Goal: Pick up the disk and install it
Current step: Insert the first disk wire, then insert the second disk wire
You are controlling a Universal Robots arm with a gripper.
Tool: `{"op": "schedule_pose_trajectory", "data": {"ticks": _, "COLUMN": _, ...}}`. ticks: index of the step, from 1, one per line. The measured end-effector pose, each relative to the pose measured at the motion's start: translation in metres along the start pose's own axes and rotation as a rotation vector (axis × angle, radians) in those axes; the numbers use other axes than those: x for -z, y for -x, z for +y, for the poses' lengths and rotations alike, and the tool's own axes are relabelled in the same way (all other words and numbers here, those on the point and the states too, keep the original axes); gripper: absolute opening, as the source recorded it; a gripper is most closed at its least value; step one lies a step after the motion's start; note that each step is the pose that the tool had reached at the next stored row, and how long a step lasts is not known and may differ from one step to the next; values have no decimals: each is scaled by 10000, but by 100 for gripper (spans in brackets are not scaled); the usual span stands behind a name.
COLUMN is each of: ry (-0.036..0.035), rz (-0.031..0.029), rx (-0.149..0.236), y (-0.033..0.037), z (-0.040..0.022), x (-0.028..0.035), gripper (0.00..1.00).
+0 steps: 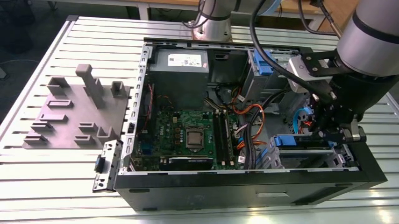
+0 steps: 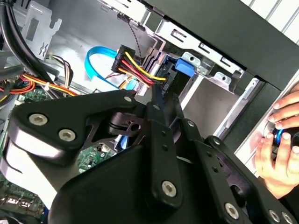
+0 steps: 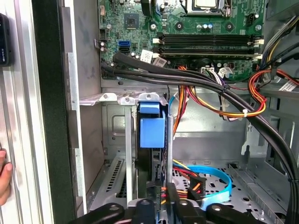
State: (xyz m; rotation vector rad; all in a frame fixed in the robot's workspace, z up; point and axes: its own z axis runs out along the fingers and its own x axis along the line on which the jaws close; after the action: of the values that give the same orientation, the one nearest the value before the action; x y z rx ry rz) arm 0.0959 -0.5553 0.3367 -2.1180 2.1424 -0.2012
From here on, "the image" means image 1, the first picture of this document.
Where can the black RAM slot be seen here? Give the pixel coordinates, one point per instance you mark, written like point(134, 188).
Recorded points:
point(228, 137)
point(220, 137)

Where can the green motherboard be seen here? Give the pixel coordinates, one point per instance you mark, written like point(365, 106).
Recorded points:
point(168, 130)

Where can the silver CPU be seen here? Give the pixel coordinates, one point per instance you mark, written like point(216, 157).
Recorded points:
point(195, 138)

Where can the blue bracket clip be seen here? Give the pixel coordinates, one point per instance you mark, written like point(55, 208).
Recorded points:
point(99, 163)

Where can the metal disk bay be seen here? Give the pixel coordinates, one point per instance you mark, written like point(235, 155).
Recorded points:
point(306, 153)

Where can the blue drive latch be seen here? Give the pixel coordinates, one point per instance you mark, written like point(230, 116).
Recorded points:
point(260, 68)

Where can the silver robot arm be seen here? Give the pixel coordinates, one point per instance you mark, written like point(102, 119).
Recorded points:
point(367, 46)

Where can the black table corner cap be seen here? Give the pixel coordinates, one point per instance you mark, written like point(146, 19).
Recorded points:
point(72, 18)

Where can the grey power supply unit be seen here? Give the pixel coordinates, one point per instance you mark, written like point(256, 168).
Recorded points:
point(180, 88)

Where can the grey parts rack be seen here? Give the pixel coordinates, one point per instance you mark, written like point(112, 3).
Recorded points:
point(80, 116)

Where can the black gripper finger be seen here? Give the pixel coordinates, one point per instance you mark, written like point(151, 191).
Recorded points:
point(354, 130)
point(327, 121)

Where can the wooden cabinet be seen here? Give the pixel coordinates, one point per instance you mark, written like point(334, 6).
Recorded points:
point(346, 7)

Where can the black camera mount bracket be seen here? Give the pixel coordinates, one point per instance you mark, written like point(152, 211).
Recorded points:
point(321, 61)

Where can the grey metal drive cage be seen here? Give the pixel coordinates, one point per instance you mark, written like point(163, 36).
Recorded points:
point(264, 86)

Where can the black PC case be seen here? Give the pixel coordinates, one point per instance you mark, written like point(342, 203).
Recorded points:
point(218, 193)

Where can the wooden desk white frame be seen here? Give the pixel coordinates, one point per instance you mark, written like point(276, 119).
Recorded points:
point(290, 7)

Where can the metal expansion slot bracket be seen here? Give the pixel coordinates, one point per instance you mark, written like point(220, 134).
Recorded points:
point(112, 163)

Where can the dark floor object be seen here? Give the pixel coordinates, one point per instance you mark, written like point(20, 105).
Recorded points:
point(3, 73)

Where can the small black desk item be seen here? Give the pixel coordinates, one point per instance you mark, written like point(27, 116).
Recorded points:
point(315, 2)

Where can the hard disk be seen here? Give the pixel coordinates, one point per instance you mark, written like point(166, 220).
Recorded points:
point(299, 142)

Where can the black graphics card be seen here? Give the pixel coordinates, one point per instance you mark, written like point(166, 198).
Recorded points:
point(187, 164)

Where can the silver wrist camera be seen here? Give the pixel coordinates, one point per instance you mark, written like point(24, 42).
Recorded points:
point(299, 70)

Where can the CPU socket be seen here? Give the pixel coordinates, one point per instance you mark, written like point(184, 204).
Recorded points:
point(196, 149)

